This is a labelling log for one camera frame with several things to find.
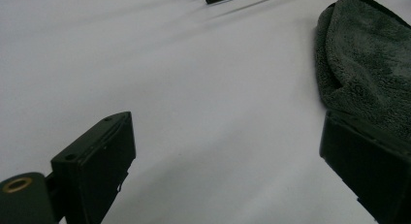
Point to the grey microfibre towel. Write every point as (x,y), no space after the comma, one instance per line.
(368,62)

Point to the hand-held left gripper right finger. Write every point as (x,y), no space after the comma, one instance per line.
(365,162)

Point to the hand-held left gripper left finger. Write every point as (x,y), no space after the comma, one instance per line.
(97,159)

